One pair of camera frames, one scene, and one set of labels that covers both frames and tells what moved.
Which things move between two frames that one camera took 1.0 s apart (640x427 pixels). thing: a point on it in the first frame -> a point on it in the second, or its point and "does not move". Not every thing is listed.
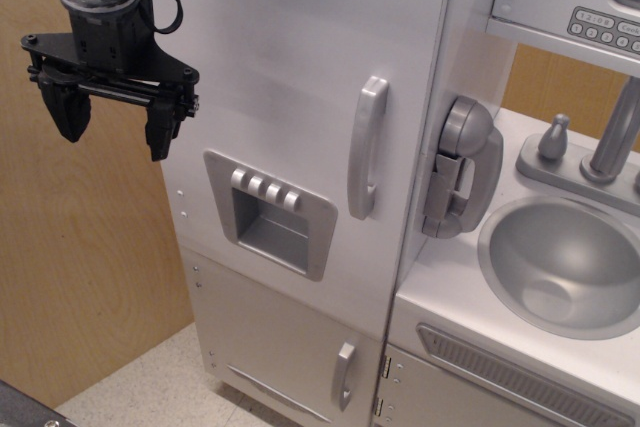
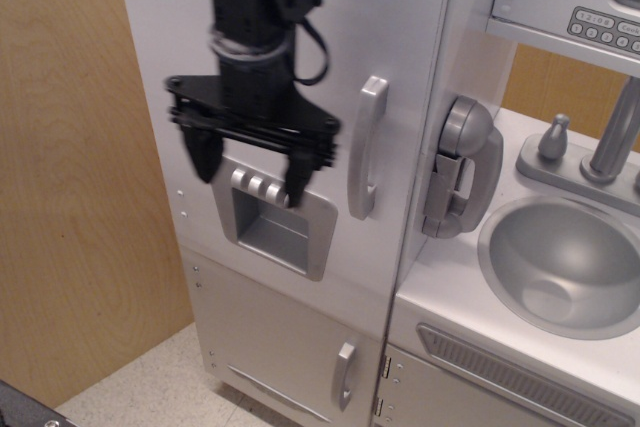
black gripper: x=110 y=51 -> x=254 y=96
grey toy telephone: x=462 y=185 does not move
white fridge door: x=305 y=166 does not move
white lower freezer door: x=278 y=352 does not move
